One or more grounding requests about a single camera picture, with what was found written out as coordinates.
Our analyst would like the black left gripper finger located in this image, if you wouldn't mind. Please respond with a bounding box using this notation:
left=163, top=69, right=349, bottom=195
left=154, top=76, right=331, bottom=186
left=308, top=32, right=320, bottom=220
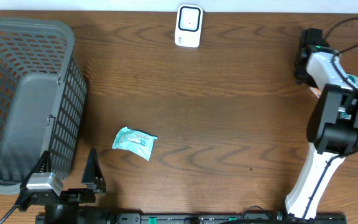
left=81, top=148, right=106, bottom=193
left=20, top=151, right=51, bottom=189

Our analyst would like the small orange snack pack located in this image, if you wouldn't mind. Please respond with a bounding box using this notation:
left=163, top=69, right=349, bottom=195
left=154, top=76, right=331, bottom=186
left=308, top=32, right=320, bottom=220
left=309, top=87, right=321, bottom=98

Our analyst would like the blue mouthwash bottle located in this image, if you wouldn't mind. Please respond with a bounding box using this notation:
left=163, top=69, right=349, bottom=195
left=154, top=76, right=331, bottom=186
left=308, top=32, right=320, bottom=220
left=347, top=74, right=358, bottom=86

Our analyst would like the light blue tissue pack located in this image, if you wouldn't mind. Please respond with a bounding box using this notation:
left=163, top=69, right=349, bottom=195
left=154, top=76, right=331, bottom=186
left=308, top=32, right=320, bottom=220
left=112, top=127, right=158, bottom=161

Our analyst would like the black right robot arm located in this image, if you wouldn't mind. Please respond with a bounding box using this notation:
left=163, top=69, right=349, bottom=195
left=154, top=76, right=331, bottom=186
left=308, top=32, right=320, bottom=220
left=285, top=28, right=358, bottom=221

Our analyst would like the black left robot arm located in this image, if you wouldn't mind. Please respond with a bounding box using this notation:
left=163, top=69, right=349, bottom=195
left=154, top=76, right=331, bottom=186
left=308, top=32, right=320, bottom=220
left=13, top=148, right=116, bottom=224

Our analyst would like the white barcode scanner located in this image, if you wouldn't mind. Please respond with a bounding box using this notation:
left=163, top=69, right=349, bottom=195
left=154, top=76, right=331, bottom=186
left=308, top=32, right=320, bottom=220
left=174, top=4, right=204, bottom=48

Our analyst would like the grey plastic shopping basket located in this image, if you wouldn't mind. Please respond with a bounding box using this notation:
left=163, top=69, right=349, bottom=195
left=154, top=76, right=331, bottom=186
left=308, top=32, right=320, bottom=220
left=0, top=17, right=88, bottom=195

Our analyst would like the black left camera cable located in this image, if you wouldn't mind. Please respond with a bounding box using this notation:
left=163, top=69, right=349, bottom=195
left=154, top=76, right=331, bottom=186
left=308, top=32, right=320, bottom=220
left=0, top=205, right=18, bottom=224

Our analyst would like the black camera cable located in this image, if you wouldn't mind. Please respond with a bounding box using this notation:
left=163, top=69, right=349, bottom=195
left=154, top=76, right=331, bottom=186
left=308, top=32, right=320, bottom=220
left=0, top=205, right=18, bottom=224
left=301, top=17, right=358, bottom=218

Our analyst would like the black right camera cable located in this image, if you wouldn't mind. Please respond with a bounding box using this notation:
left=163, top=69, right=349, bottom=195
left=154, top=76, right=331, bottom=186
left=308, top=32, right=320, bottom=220
left=301, top=17, right=358, bottom=218

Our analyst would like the black mounting rail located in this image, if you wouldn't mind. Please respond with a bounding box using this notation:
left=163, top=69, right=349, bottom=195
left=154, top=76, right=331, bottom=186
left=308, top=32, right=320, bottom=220
left=35, top=211, right=347, bottom=224

